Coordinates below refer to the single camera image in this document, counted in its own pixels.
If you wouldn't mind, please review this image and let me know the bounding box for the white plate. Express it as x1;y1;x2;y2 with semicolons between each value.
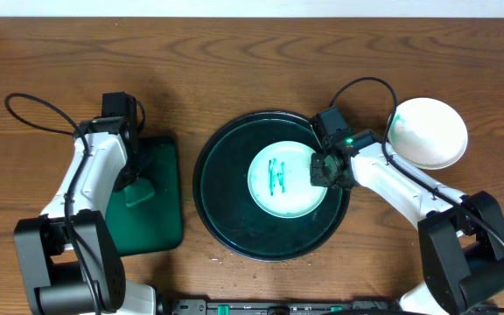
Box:
248;141;327;219
387;97;468;170

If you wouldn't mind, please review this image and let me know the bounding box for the green scrub sponge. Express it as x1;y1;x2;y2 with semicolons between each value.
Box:
123;178;155;207

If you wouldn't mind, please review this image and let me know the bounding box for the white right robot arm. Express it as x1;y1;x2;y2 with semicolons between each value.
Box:
311;138;504;314

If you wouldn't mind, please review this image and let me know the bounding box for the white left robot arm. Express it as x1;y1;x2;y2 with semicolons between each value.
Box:
14;115;157;315

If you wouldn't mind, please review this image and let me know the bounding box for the rectangular green water tray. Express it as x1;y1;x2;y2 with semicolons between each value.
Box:
105;136;183;256

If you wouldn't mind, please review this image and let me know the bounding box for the round black serving tray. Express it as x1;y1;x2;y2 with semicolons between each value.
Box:
193;111;350;261

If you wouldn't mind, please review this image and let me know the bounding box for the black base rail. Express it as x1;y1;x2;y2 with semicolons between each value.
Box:
169;299;423;315

